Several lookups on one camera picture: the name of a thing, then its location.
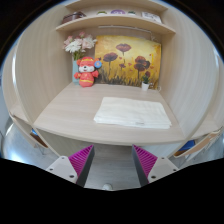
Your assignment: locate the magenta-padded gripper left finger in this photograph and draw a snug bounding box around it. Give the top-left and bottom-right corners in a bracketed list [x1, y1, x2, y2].
[45, 144, 96, 188]

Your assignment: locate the brown storage box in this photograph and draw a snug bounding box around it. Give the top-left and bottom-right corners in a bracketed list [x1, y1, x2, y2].
[61, 11, 87, 24]

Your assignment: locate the red plush mouse toy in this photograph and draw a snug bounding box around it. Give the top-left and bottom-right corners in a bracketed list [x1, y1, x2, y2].
[73, 56, 103, 88]

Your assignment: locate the yellow poppy flower painting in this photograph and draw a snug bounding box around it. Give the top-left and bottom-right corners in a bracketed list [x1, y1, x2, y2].
[94, 35, 162, 89]

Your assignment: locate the light wood shelf board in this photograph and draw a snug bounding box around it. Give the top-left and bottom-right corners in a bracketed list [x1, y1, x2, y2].
[64, 0, 169, 13]
[55, 14, 177, 36]

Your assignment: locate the white light bar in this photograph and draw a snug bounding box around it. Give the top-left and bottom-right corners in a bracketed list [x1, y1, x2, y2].
[97, 25, 153, 34]

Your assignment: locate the white and pink flower bouquet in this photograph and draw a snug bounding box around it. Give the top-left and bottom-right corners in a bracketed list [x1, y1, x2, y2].
[62, 31, 98, 61]

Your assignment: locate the pale blue vase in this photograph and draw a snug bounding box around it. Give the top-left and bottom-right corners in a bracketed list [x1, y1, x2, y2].
[71, 59, 81, 85]

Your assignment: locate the cream white towel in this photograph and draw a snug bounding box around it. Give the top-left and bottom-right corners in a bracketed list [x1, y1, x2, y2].
[93, 96, 173, 130]

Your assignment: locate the white printed card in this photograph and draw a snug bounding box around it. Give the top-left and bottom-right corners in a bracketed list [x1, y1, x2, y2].
[141, 11, 163, 24]

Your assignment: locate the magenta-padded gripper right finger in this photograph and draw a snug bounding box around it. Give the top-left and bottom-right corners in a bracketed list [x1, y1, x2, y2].
[131, 144, 179, 187]

